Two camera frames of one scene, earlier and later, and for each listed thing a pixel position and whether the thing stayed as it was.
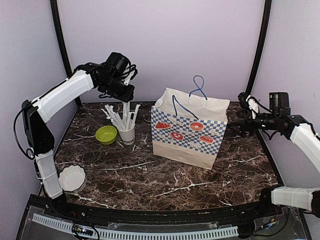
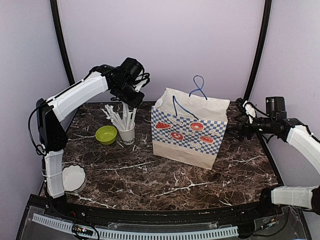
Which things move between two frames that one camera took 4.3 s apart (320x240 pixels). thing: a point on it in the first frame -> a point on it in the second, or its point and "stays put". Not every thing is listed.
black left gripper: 126,96 -> 135,102
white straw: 125,110 stays put
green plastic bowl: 106,135 stays put
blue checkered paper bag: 189,128 stays put
